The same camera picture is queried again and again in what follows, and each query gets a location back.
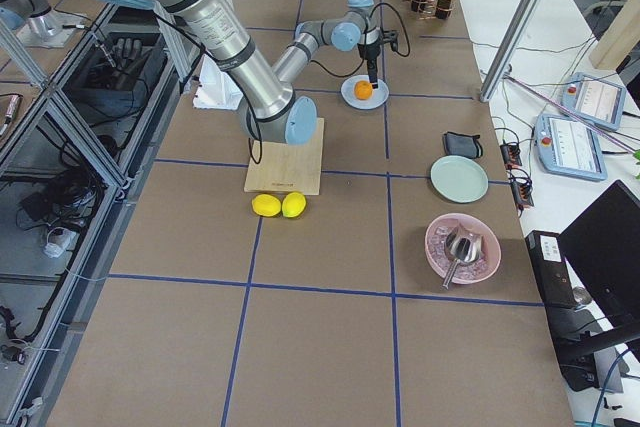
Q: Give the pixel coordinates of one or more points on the light green plate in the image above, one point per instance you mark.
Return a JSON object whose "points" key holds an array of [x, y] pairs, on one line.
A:
{"points": [[459, 179]]}

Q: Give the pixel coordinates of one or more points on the yellow lemon upper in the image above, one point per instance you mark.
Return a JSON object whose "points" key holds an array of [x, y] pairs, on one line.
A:
{"points": [[293, 205]]}

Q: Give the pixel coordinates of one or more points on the aluminium frame post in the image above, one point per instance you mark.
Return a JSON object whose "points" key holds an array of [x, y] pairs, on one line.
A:
{"points": [[519, 22]]}

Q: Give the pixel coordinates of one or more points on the black desktop box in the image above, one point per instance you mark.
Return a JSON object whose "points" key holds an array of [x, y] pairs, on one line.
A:
{"points": [[550, 270]]}

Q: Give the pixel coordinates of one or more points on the metal scoop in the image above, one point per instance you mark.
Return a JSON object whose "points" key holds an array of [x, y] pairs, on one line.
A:
{"points": [[462, 247]]}

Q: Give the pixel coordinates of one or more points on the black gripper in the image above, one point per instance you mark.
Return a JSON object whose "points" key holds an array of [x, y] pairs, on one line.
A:
{"points": [[370, 49]]}

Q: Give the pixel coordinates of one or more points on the pink bowl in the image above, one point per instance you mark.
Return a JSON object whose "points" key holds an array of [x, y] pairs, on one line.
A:
{"points": [[478, 271]]}

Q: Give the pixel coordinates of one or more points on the yellow lemon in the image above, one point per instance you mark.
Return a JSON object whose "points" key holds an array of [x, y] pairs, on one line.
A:
{"points": [[293, 205], [266, 205]]}

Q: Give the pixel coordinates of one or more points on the orange fruit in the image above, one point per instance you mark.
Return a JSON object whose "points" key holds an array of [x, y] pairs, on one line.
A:
{"points": [[363, 90]]}

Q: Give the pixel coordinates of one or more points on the blue teach pendant far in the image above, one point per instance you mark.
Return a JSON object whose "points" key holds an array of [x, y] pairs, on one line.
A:
{"points": [[599, 101]]}

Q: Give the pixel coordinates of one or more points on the yellow lemon lower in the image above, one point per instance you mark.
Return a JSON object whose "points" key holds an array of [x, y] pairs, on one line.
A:
{"points": [[266, 205]]}

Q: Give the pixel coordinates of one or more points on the blue teach pendant near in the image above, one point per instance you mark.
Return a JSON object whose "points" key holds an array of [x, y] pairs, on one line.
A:
{"points": [[568, 148]]}

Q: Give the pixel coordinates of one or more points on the light blue plate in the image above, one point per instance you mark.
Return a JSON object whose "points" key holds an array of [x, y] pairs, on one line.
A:
{"points": [[380, 94]]}

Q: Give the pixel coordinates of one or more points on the wooden cutting board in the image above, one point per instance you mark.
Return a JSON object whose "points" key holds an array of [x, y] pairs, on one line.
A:
{"points": [[287, 168]]}

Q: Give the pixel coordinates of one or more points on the blue teach pendant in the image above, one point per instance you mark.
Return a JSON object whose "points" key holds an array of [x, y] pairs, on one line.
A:
{"points": [[599, 101], [568, 148]]}

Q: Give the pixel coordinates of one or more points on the black computer monitor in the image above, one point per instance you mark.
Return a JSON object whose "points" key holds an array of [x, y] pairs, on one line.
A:
{"points": [[602, 247]]}

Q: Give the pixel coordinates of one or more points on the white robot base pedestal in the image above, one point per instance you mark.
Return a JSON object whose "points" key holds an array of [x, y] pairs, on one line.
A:
{"points": [[216, 89]]}

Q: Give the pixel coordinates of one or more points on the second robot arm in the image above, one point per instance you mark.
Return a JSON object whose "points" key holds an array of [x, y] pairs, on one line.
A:
{"points": [[37, 24]]}

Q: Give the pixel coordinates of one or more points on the dark grey folded cloth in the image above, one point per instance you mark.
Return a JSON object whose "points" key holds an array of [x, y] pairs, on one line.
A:
{"points": [[463, 145]]}

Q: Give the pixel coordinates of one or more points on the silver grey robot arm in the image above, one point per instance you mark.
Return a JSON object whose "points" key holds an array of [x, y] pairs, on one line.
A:
{"points": [[270, 109]]}

